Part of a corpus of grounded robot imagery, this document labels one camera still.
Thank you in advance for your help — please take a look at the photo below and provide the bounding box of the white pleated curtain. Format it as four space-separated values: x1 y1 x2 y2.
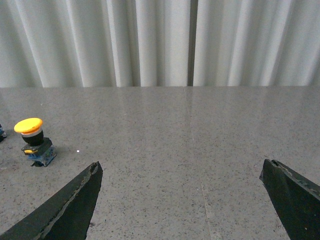
0 0 320 88

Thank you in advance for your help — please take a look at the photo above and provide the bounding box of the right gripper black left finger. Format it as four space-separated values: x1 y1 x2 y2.
0 162 103 240

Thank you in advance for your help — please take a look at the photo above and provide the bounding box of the yellow mushroom push button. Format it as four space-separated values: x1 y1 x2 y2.
14 117 57 167

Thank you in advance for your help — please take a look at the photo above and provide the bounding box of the green mushroom push button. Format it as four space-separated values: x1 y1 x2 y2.
0 124 7 142

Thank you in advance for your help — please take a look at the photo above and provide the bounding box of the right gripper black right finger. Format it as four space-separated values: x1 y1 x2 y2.
259 159 320 240

